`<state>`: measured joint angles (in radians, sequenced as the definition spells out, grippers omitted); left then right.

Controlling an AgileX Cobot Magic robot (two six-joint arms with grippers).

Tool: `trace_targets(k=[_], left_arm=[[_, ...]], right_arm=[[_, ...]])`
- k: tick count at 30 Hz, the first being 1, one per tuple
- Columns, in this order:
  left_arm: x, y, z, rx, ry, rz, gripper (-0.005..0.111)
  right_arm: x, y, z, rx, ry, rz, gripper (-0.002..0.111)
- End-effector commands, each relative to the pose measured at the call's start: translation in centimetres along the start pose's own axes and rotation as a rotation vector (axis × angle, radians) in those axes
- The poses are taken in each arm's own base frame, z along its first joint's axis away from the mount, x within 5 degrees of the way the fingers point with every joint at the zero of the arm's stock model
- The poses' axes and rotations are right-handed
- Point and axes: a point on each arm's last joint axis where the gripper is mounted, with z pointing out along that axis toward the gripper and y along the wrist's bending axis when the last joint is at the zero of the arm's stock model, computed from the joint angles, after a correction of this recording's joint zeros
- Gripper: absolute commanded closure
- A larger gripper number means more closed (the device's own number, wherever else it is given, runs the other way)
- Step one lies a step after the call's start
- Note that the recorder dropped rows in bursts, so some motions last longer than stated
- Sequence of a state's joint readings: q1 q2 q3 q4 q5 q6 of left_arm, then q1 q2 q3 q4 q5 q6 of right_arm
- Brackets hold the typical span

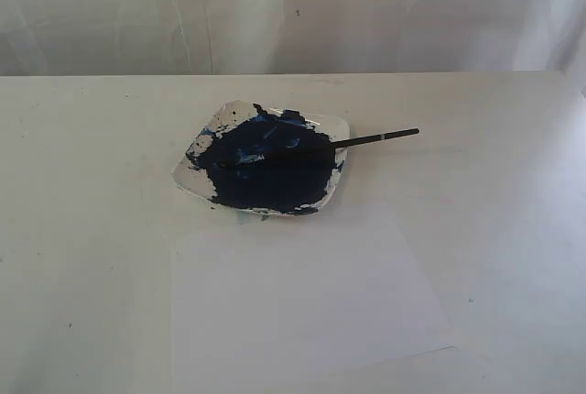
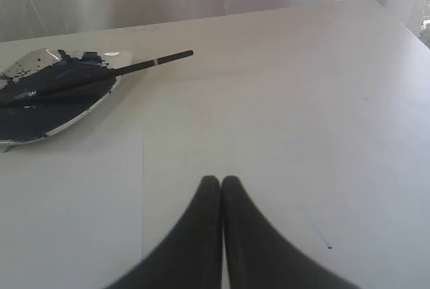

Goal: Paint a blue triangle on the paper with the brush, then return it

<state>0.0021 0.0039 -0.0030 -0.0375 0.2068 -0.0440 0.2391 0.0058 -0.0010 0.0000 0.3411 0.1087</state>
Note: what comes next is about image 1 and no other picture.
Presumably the white paper sheet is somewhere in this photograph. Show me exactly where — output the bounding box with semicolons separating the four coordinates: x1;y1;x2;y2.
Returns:
172;202;450;393

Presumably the black paintbrush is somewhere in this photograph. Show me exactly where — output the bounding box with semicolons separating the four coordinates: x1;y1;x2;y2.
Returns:
214;128;420;170

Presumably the white square paint plate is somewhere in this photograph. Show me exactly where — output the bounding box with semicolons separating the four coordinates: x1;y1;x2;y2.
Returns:
172;101;350;216

